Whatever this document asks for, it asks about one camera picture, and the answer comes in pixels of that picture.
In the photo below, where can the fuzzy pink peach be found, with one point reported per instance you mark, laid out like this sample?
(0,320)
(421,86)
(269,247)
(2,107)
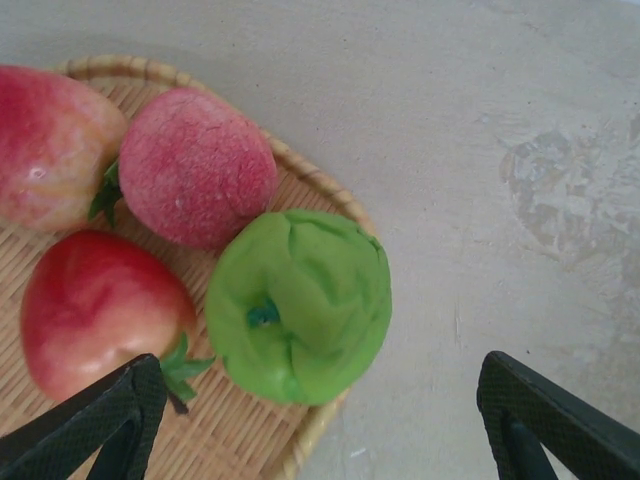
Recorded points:
(195,167)

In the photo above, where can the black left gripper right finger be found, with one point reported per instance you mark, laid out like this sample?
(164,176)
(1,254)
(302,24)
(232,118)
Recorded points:
(555,430)

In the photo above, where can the woven bamboo basket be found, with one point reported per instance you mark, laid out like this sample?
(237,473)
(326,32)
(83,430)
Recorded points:
(240,435)

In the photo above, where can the red wax apple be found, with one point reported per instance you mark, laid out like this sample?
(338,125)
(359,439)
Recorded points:
(100,310)

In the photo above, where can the green apple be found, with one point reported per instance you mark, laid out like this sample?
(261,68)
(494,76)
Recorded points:
(310,310)

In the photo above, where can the pale pink wax apple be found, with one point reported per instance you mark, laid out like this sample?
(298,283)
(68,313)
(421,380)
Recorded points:
(45,145)

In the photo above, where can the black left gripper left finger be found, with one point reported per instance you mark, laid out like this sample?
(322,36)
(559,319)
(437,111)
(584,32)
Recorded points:
(75,435)

